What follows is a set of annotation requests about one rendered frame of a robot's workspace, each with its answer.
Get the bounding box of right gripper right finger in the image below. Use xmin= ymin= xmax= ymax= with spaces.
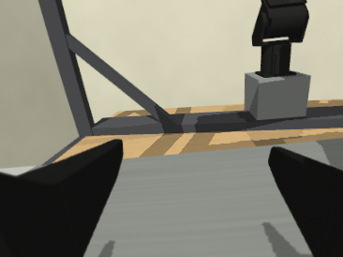
xmin=268 ymin=146 xmax=343 ymax=257

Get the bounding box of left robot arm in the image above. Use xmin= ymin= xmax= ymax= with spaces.
xmin=252 ymin=0 xmax=309 ymax=78

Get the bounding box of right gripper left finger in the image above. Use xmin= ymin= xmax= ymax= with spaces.
xmin=0 ymin=139 xmax=124 ymax=257

